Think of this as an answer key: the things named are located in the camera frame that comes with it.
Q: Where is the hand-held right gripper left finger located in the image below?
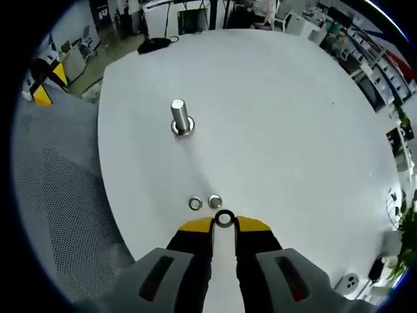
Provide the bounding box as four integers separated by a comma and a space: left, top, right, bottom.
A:
128, 216, 216, 313

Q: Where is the green potted plant white pot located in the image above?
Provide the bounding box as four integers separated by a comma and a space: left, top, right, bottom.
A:
386, 188, 417, 284

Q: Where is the black steel washer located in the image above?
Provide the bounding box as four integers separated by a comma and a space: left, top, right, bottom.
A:
214, 209, 236, 229

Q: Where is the thick steel threaded stud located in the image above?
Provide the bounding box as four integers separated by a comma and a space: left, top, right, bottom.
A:
169, 98, 195, 138

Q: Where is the black power adapter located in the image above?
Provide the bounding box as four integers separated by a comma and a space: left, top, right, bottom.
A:
368, 256, 385, 280

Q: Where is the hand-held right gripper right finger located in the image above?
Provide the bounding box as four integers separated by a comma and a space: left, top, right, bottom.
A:
234, 215, 333, 313

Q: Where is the white handheld controller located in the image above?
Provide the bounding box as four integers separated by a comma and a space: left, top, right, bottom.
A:
335, 272, 361, 291

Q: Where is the white storage shelf with boxes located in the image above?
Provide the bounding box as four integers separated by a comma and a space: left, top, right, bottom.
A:
345, 19, 417, 108

